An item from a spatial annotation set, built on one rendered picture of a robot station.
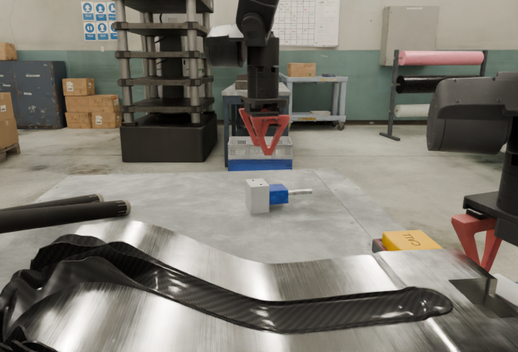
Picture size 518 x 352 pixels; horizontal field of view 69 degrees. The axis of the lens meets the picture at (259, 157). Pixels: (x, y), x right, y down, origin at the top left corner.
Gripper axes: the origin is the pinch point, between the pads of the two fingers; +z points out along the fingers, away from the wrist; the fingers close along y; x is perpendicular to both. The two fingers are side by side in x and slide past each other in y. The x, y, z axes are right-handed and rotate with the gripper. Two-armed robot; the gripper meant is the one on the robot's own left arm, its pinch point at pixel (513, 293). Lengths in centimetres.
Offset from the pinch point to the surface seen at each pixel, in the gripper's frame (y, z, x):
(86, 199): -50, 3, -44
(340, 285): -2.0, -3.7, -19.4
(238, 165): -301, 72, 58
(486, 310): 2.8, -1.6, -7.3
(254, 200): -39.5, 2.5, -14.8
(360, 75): -550, 1, 350
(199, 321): 1.6, -5.9, -32.6
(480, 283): 1.8, -3.7, -7.3
